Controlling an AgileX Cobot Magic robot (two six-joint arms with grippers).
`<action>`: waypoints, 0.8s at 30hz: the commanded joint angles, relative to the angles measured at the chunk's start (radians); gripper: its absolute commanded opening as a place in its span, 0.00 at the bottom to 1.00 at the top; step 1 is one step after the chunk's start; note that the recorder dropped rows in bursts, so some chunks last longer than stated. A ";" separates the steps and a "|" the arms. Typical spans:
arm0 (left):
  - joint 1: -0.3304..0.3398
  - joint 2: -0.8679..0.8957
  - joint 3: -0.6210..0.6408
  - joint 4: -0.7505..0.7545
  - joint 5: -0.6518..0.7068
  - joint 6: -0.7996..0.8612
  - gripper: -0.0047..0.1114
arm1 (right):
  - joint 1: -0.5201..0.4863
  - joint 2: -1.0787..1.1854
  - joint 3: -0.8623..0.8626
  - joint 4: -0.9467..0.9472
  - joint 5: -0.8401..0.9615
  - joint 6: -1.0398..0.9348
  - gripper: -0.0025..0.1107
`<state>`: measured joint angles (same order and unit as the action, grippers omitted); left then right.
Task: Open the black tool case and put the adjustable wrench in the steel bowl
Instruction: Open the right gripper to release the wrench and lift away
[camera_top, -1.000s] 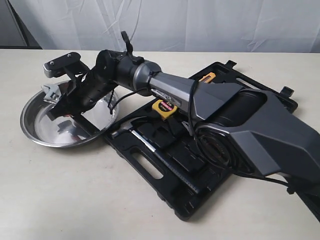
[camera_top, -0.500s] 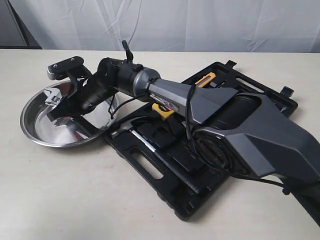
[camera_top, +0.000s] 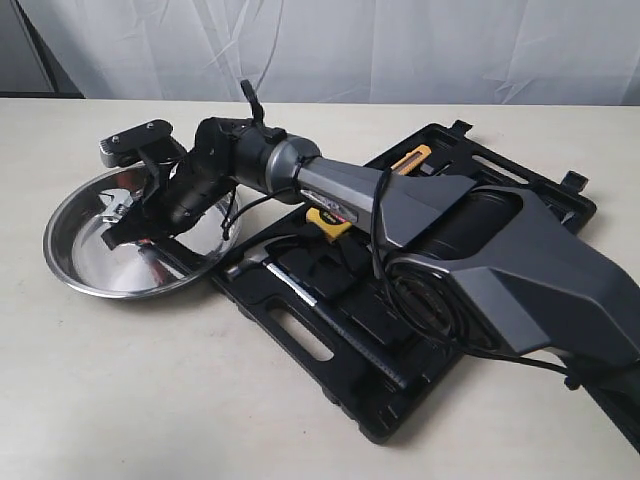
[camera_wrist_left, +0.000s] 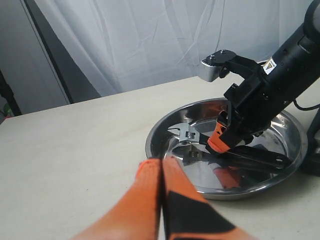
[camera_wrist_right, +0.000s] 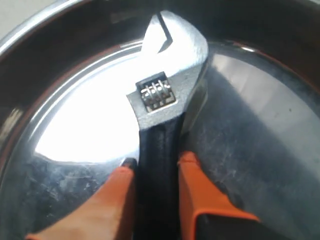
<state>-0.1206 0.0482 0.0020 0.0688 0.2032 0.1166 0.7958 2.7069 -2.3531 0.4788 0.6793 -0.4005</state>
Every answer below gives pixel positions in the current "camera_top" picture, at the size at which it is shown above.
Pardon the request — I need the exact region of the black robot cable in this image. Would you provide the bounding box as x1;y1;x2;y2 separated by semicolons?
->
219;164;576;391

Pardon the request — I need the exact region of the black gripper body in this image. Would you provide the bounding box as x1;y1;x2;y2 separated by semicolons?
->
143;117;235;235

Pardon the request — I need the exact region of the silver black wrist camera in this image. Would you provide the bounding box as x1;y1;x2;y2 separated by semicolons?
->
99;119;186;168

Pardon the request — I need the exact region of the yellow tape measure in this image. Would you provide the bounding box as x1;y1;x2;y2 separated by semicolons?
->
305;207;352;242

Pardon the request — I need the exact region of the black plastic tool case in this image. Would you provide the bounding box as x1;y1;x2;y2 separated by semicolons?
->
212;119;599;446

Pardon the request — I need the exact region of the claw hammer black handle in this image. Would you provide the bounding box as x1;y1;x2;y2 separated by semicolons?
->
224;235;410;389

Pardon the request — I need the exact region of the white backdrop curtain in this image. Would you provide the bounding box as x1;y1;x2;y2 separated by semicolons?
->
11;1;639;105

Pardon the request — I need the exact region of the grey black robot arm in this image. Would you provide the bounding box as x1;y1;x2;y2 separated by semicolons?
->
100;81;639;444

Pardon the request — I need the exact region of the round stainless steel pan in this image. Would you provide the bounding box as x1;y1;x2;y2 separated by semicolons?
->
43;165;242;300

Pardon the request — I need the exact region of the silver adjustable wrench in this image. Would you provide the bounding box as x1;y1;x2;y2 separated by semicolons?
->
98;188;136;224

